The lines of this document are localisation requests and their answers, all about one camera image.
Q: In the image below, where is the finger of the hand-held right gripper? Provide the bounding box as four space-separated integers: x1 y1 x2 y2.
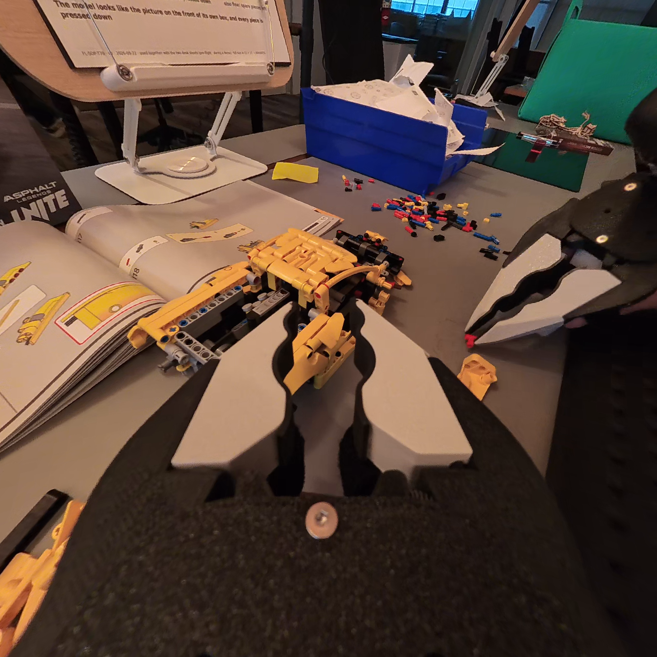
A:
464 232 565 335
475 267 623 346

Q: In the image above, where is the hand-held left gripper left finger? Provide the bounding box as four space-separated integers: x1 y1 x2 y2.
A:
171 303 306 496

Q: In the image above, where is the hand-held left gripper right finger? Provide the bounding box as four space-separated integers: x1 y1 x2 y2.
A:
339 299 474 496

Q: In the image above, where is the yellow brick panel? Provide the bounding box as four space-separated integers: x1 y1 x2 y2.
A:
457 353 498 401

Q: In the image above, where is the yellow brick car model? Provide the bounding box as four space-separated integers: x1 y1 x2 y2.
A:
127 228 413 393

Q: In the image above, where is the instruction booklet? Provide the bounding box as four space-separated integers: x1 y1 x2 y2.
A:
0 180 345 452

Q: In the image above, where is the grey desk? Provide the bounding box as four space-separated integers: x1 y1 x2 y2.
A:
0 123 637 565

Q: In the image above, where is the dark green desk mat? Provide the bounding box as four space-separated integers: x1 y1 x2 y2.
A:
477 128 590 193

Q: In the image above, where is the person's right hand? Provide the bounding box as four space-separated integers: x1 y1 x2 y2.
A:
564 289 657 329

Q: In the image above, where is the large pile of brick pins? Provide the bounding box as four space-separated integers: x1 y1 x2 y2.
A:
371 192 503 261

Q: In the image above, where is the small wooden skeleton model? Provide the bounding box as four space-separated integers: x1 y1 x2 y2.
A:
536 110 614 155

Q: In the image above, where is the silver cylindrical tool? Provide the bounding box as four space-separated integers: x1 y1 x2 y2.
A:
516 132 557 162

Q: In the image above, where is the green box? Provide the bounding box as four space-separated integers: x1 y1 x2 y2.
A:
517 0 657 144

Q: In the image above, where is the blue plastic bin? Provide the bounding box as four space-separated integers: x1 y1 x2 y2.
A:
300 86 488 196

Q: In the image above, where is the white crumpled paper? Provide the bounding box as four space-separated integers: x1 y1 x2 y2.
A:
313 54 506 155

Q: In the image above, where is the black brick beam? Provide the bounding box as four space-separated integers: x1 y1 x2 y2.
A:
0 490 67 565

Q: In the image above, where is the yellow sticky note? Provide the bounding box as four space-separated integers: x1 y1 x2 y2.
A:
272 162 320 184

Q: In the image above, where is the dark toy set box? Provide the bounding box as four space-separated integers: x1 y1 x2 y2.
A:
0 92 83 227

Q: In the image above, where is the white document stand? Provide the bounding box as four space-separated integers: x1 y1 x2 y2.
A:
0 0 294 103

